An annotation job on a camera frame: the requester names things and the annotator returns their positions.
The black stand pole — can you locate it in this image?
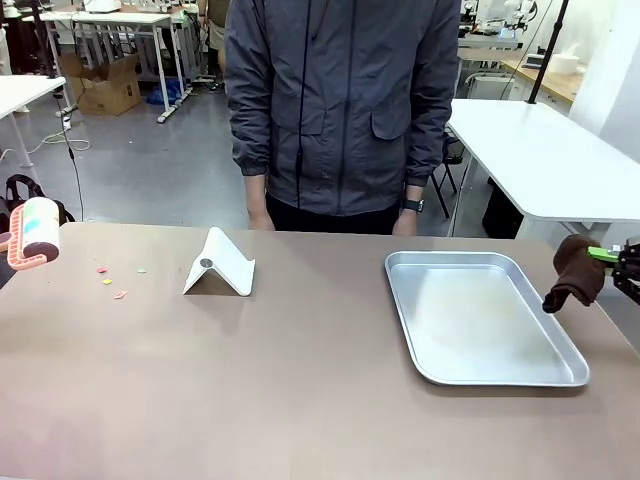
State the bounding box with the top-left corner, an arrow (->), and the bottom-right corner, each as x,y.
526,0 -> 571,105

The black folding chair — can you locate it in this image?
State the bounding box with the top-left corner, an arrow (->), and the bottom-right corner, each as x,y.
428,125 -> 467,219

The white folded stand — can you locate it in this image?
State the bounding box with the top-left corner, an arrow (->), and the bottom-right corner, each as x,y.
181,225 -> 258,298

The silver metal tray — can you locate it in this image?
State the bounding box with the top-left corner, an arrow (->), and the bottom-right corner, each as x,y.
383,250 -> 591,388

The person's grey jacket torso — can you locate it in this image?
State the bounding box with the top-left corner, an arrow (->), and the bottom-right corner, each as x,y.
223,0 -> 462,236

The person's left hand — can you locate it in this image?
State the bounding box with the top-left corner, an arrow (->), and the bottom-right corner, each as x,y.
391,209 -> 419,237

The black tripod pole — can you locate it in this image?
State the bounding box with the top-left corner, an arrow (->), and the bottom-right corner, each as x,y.
29,0 -> 59,80

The background person in dark clothes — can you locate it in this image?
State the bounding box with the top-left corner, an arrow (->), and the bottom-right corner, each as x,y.
198,0 -> 229,92

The dark brown cloth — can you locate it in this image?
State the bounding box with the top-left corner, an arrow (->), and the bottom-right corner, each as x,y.
541,233 -> 607,315

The blue plastic bag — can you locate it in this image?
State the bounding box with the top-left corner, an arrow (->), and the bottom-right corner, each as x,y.
146,78 -> 185,107

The large white table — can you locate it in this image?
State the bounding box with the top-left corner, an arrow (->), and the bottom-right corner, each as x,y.
444,97 -> 640,240

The white side table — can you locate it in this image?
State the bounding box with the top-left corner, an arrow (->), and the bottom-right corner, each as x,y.
0,74 -> 68,169

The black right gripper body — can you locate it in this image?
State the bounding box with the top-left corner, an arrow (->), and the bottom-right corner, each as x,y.
610,238 -> 640,305

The person's right forearm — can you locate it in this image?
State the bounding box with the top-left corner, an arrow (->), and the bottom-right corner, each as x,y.
224,74 -> 274,216

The thin black hanging cable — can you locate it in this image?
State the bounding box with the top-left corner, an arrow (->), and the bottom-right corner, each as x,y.
52,92 -> 87,224

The white container on workbench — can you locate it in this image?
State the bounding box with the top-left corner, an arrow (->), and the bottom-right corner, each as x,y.
548,43 -> 584,75

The brown cardboard box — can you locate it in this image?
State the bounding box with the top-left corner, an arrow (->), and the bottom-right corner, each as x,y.
58,52 -> 144,118

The white background desk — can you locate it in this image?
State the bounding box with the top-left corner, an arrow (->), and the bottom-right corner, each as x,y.
34,8 -> 191,125

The person's left forearm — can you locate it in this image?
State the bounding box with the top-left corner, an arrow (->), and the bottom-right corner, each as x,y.
402,74 -> 461,212

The wooden workbench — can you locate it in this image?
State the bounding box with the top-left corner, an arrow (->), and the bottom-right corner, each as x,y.
499,57 -> 581,105

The white floor cable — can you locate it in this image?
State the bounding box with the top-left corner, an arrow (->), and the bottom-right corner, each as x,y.
0,119 -> 92,161

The pink lint roller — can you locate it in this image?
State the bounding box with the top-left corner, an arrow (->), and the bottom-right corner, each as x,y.
8,196 -> 62,272

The person's right hand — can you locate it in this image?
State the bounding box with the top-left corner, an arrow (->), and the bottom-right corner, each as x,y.
247,207 -> 276,232

